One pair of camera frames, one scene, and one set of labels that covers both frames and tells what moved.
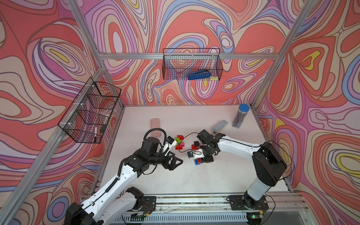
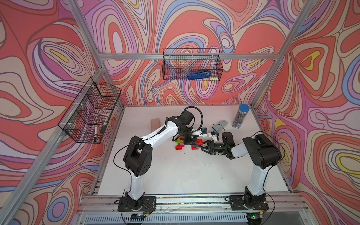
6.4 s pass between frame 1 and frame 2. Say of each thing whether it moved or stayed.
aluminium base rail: stayed
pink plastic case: stayed
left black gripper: moved
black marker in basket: stayed
